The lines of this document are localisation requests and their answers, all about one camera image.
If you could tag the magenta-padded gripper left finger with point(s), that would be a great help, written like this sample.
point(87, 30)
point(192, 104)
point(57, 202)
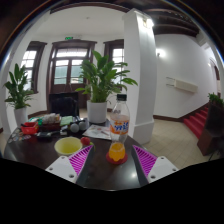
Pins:
point(62, 168)

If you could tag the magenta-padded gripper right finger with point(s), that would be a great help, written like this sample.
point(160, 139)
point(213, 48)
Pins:
point(161, 168)

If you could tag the clear orange drink bottle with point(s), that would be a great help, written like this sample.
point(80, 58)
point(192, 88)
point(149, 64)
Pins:
point(119, 126)

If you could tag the black flat case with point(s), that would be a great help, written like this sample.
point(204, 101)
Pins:
point(45, 135)

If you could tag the black microphone with grey head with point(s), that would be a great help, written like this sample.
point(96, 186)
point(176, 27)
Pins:
point(83, 124)
point(74, 127)

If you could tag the flat round red coaster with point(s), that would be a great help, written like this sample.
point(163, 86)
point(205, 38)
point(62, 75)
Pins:
point(116, 161)

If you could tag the brown wooden box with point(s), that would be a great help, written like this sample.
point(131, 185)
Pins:
point(50, 121)

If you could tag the green cloth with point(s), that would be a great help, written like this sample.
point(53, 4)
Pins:
point(66, 120)

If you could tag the white printed paper sheet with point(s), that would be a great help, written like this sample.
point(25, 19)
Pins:
point(98, 132)

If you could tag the red box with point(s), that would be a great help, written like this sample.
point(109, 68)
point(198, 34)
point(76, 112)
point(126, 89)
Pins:
point(30, 128)

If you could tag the red carpeted staircase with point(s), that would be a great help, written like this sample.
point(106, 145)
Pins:
point(196, 121)

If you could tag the dark wooden cabinet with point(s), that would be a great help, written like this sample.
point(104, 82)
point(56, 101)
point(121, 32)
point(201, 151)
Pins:
point(213, 133)

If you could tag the black office chair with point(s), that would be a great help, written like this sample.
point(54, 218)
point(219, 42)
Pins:
point(63, 103)

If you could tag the small green plant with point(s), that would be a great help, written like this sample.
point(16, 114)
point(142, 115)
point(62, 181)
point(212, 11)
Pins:
point(216, 99)

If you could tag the potted green plant white pot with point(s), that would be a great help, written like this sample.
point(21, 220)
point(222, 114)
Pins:
point(18, 90)
point(101, 80)

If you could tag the brown wooden double door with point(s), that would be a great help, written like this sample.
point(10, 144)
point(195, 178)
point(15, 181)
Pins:
point(70, 66)

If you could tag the brown framed window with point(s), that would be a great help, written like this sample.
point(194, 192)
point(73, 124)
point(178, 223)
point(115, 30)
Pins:
point(29, 65)
point(116, 55)

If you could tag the green exit sign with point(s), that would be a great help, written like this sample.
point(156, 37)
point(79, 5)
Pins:
point(69, 38)

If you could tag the white wall heater unit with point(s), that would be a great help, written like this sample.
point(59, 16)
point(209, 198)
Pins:
point(185, 85)

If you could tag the glowing wall lamp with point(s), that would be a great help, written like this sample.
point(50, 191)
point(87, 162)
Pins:
point(160, 52)

